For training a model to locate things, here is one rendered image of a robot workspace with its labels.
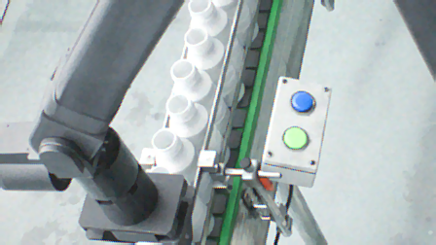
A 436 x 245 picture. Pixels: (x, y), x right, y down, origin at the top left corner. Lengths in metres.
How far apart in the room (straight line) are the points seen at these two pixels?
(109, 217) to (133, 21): 0.32
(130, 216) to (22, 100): 2.21
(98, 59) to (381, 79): 2.08
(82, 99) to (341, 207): 1.87
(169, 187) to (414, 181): 1.68
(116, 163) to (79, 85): 0.14
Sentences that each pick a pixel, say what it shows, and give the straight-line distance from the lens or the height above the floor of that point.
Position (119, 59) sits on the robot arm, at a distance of 0.81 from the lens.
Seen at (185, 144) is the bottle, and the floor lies 1.13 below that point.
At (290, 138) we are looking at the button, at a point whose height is 1.12.
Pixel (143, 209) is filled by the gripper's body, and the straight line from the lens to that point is 1.04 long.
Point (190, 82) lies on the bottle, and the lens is 1.55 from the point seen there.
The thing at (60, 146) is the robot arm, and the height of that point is 1.66.
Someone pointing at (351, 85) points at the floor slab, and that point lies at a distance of 2.87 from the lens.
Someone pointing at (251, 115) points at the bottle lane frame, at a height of 1.00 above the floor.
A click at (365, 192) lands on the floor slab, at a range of 2.70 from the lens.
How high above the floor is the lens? 2.36
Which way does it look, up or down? 55 degrees down
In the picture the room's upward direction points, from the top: 27 degrees counter-clockwise
